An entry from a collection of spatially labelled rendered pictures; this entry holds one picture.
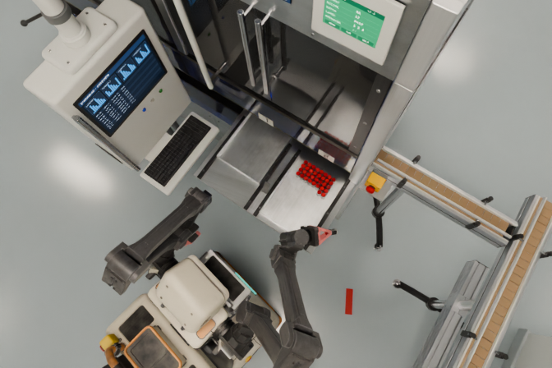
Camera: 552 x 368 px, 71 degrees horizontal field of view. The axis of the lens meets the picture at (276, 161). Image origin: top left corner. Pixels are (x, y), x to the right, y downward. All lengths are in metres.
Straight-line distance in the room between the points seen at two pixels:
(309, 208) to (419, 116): 1.54
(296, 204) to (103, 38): 1.08
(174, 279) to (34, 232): 2.04
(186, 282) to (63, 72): 0.86
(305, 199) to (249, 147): 0.39
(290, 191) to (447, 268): 1.39
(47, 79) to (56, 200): 1.78
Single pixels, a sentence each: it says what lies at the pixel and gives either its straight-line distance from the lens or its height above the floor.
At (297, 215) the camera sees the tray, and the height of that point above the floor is 0.88.
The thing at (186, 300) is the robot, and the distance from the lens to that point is 1.38.
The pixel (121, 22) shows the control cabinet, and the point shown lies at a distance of 1.64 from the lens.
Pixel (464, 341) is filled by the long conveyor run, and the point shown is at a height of 0.93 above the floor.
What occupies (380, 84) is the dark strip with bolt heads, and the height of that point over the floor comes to 1.76.
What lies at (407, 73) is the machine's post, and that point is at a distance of 1.06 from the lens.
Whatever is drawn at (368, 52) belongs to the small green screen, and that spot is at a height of 1.88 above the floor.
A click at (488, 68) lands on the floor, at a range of 3.57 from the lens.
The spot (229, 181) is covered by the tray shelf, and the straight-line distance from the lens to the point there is 1.95.
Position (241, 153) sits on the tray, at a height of 0.88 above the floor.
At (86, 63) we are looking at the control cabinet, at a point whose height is 1.55.
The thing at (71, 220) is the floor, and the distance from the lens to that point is 3.20.
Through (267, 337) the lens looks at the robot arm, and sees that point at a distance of 1.29.
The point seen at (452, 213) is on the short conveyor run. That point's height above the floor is 0.92.
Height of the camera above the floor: 2.72
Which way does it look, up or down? 71 degrees down
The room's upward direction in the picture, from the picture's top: 7 degrees counter-clockwise
